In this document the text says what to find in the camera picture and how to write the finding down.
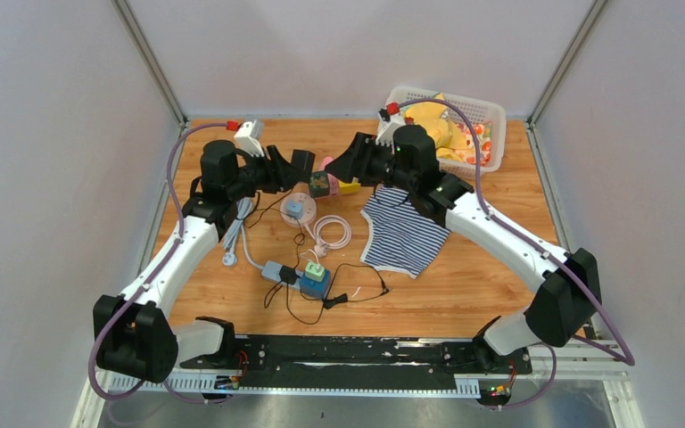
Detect pink round power strip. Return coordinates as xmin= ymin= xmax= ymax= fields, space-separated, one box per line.
xmin=279 ymin=192 xmax=318 ymax=227

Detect pink coiled cable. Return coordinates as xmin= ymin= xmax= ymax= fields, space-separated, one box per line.
xmin=309 ymin=213 xmax=353 ymax=258

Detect light blue power cord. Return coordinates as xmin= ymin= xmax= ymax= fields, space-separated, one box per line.
xmin=220 ymin=197 xmax=269 ymax=276

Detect pink triangular power strip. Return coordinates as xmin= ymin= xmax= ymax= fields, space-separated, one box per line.
xmin=319 ymin=156 xmax=340 ymax=196

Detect white plastic basket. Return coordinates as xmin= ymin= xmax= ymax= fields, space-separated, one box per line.
xmin=377 ymin=86 xmax=507 ymax=178

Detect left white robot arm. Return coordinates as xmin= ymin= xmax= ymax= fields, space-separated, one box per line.
xmin=88 ymin=140 xmax=315 ymax=383

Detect light blue small charger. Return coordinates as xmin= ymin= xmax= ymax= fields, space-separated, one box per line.
xmin=285 ymin=201 xmax=304 ymax=219

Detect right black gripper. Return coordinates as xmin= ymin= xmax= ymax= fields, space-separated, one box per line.
xmin=324 ymin=134 xmax=416 ymax=193

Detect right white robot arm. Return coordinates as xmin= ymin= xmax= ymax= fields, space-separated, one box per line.
xmin=325 ymin=125 xmax=601 ymax=373

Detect black adapter with cable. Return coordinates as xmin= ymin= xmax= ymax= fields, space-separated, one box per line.
xmin=252 ymin=224 xmax=392 ymax=326

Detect yellow power adapter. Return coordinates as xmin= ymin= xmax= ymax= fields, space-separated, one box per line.
xmin=338 ymin=182 xmax=361 ymax=195

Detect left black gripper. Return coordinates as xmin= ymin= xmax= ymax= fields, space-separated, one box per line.
xmin=227 ymin=145 xmax=306 ymax=202

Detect light blue power strip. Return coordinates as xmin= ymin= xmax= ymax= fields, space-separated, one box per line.
xmin=261 ymin=261 xmax=302 ymax=291

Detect dark green cube charger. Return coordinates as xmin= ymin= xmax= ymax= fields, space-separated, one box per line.
xmin=308 ymin=171 xmax=331 ymax=199

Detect yellow clothes in basket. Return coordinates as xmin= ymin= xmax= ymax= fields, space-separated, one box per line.
xmin=401 ymin=102 xmax=493 ymax=167

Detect blue striped shirt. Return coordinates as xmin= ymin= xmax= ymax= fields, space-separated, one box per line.
xmin=360 ymin=187 xmax=450 ymax=279

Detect blue cube charger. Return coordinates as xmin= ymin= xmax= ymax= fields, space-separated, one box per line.
xmin=300 ymin=269 xmax=331 ymax=300

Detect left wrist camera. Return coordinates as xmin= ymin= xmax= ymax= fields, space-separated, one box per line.
xmin=234 ymin=119 xmax=266 ymax=158

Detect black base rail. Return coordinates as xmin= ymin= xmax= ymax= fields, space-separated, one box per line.
xmin=180 ymin=334 xmax=532 ymax=394

